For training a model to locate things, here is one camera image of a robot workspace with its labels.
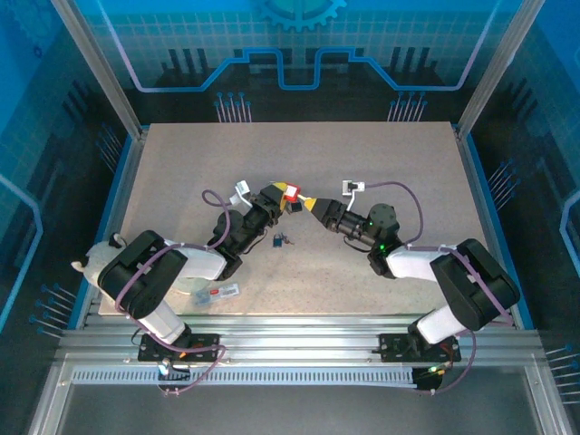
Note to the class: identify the red padlock with white label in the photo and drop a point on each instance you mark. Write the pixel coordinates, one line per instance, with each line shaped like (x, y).
(292, 192)

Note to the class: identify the blue padlock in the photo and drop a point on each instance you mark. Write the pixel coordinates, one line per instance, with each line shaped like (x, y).
(277, 241)

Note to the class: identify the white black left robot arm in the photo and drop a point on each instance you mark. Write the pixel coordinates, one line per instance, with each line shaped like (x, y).
(199, 263)

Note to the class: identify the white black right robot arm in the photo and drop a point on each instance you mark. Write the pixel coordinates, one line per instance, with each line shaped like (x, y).
(412, 265)

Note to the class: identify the clear plastic box with label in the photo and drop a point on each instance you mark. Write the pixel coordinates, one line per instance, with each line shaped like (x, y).
(215, 293)

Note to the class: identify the white plush toy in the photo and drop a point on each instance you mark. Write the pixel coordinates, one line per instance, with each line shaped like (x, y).
(93, 260)

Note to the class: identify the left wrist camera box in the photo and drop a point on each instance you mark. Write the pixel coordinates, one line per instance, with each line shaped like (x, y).
(241, 186)

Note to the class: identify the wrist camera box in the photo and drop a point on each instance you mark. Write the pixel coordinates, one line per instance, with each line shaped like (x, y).
(355, 186)
(241, 186)

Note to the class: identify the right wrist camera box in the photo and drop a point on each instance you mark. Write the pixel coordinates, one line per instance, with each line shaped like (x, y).
(355, 186)

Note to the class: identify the aluminium front frame rail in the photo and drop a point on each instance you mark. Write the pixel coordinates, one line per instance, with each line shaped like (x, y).
(294, 335)

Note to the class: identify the aluminium side rail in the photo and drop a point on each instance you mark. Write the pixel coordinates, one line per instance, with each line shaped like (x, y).
(124, 190)
(482, 204)

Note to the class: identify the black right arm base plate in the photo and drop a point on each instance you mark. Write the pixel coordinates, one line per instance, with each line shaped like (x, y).
(394, 346)

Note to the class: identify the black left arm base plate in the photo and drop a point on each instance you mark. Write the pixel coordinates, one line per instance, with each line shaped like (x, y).
(204, 344)

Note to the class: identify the aluminium frame post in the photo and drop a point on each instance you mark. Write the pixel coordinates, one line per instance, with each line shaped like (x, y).
(503, 68)
(97, 72)

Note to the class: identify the aluminium lower frame bar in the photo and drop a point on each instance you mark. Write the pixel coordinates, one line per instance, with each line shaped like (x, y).
(47, 408)
(550, 408)

